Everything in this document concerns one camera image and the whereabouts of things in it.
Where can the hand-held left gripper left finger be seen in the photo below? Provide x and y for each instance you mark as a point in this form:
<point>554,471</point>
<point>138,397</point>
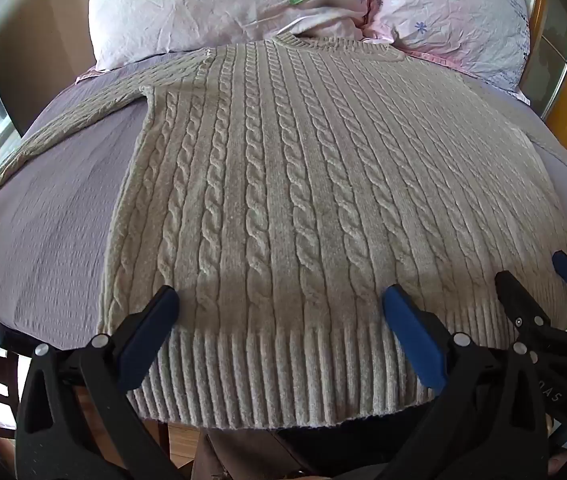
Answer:
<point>149,340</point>

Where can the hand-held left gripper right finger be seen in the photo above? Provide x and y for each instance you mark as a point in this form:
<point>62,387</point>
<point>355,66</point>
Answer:
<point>413,340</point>

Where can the lavender bed sheet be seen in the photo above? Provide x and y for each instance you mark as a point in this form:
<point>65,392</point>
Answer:
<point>53,240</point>

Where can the person's own legs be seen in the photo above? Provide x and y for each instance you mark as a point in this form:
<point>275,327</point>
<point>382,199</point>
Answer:
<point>313,452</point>

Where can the pink floral pillow with tree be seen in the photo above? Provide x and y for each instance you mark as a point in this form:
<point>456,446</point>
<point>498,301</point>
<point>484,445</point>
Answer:
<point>203,5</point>

